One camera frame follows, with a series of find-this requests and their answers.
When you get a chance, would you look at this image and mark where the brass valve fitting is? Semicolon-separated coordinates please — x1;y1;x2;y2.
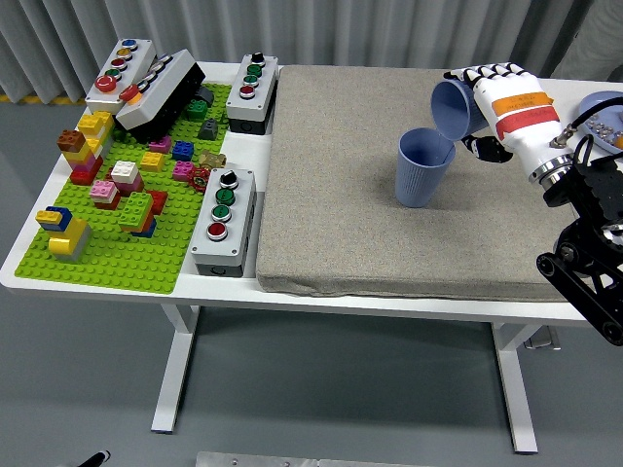
198;150;228;171

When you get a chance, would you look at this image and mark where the green-orange-blue brick stack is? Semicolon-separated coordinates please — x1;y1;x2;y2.
117;191;158;239

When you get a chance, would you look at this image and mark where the four-button grey control box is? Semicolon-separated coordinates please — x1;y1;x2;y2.
189;167;258;279
224;52;281;136

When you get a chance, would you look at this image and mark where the five-button white control box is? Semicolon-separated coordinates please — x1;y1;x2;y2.
85;38;158;117

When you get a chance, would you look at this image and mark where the blue-yellow-grey brick figure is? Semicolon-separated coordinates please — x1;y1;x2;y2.
34;205;93;265

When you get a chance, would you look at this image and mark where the green toy brick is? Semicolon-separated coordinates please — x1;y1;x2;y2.
184;98;211;123

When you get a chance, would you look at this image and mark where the grey pleated curtain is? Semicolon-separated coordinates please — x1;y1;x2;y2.
0;0;598;106

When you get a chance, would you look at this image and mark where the right white-black robot hand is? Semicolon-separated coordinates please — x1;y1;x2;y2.
442;61;574;177

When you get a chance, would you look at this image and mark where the blue plate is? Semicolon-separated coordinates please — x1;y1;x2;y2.
577;90;623;159

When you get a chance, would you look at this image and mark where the blue ribbed plastic cup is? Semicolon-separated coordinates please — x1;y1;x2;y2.
429;79;491;143
394;126;457;209

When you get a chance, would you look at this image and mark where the white table leg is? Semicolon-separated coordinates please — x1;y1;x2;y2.
490;322;539;455
150;305;201;435

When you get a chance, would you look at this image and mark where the brown-yellow-red brick tower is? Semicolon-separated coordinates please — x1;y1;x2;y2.
55;128;106;187

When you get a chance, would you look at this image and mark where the tilted white-black button box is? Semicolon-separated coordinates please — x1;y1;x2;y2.
115;48;207;145

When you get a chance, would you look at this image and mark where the pink-red brick stack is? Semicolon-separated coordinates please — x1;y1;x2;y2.
89;179;122;211

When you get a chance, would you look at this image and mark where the yellow-white brick tower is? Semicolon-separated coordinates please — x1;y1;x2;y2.
76;110;116;150

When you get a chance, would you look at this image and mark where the grey metal plate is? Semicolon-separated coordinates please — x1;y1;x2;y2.
195;450;439;467

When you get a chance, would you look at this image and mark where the green studded baseplate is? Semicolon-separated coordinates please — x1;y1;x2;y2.
14;82;234;296

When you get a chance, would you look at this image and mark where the yellow toy brick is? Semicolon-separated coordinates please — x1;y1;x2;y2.
139;151;166;173

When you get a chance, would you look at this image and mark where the red valve handwheel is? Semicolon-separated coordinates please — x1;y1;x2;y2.
188;167;211;193

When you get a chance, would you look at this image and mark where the white-pink brick stack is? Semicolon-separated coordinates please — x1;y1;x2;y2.
110;160;145;197

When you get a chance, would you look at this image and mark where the red toy brick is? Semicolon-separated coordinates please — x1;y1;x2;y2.
145;189;169;216

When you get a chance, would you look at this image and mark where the yellow-black floor tape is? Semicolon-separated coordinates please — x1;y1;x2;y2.
0;93;88;105

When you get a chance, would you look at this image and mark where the grey metal bracket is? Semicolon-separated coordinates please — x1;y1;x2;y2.
523;326;562;351

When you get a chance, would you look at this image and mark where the grey-brown fabric mat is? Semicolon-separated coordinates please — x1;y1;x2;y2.
255;65;573;302

